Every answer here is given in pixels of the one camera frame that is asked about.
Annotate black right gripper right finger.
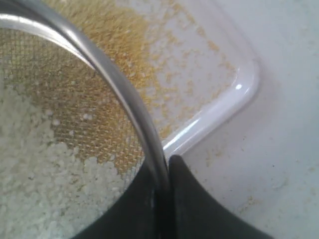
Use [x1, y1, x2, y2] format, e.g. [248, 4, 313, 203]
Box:
[168, 155, 272, 239]

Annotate white square plastic tray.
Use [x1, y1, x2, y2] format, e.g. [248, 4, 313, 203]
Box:
[47, 0, 261, 156]

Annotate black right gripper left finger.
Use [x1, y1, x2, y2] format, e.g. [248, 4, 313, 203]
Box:
[75, 157, 160, 239]

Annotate yellow and white grain mix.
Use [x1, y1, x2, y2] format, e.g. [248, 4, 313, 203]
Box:
[0, 0, 237, 239]

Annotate round steel mesh sieve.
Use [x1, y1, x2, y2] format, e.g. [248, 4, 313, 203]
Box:
[0, 0, 175, 239]

